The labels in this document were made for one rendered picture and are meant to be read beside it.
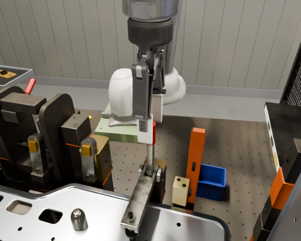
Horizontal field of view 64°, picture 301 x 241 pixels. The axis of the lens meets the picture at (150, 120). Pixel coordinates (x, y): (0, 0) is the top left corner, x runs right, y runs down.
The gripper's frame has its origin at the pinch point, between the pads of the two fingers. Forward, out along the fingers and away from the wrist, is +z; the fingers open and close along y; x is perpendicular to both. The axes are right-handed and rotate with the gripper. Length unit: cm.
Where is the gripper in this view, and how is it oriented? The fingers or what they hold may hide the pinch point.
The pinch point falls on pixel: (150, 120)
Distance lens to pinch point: 50.2
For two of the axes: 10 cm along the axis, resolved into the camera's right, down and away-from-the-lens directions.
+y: -2.8, 5.4, -7.9
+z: 0.0, 8.2, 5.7
